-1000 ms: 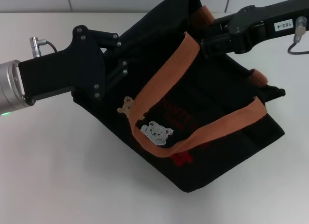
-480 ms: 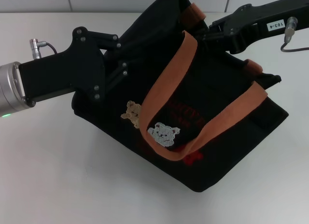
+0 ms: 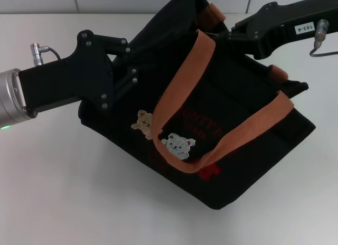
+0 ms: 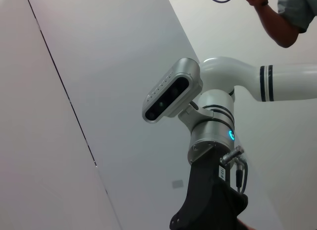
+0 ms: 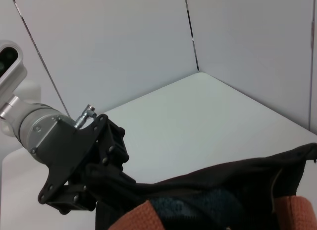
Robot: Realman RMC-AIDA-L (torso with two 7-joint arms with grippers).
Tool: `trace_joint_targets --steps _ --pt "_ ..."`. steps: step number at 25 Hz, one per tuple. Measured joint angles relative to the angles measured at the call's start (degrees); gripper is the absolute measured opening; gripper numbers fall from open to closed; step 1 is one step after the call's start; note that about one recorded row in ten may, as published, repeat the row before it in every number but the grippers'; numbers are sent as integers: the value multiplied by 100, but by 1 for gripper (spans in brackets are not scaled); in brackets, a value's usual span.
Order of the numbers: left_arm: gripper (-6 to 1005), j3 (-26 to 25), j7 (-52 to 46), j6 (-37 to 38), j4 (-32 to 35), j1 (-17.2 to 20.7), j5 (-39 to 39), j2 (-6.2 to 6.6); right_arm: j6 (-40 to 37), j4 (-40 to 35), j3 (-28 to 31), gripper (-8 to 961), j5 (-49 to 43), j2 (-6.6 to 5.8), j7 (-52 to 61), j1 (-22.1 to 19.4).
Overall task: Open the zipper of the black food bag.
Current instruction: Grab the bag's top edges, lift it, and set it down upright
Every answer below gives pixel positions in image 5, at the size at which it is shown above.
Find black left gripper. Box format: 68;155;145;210
30;113;130;215

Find black food bag orange straps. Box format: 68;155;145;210
84;142;317;230

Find teal item inside bag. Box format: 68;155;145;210
150;189;238;220

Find left gripper cable connector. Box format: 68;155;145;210
73;104;98;129

